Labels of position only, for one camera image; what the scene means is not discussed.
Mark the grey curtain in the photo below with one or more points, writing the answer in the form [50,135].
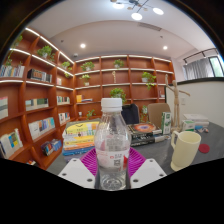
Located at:
[197,69]

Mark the tall green white carton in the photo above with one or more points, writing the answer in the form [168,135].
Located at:
[166,122]

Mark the white stacked boxes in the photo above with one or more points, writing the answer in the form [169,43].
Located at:
[196,120]

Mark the dark office chair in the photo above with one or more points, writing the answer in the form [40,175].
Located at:
[130,114]

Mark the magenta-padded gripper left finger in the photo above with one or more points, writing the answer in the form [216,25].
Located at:
[76,173]

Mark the cream ceramic mug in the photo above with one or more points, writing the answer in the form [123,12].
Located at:
[184,151]

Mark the clear plastic bottle white cap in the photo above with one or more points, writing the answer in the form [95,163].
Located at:
[112,140]

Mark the small green white box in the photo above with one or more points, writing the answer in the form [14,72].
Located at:
[188,126]

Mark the black framed window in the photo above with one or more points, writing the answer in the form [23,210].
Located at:
[216,66]

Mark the dark book with orange swirl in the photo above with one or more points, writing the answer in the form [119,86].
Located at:
[144,128]

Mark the tan chair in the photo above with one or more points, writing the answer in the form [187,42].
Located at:
[156,114]

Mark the round recessed ceiling light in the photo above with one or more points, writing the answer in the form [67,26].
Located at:
[165,47]
[82,45]

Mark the colourful book stack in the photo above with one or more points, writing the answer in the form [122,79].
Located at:
[80,133]

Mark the wooden artist mannequin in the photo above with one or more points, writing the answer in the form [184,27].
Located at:
[176,100]

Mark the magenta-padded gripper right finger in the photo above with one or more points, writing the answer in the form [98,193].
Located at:
[148,173]

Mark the dark book stack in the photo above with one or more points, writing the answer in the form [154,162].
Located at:
[146,139]

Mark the ceiling light cluster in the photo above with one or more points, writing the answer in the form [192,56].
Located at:
[136,16]

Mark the wooden shelf unit with books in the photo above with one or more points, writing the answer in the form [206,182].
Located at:
[36,100]

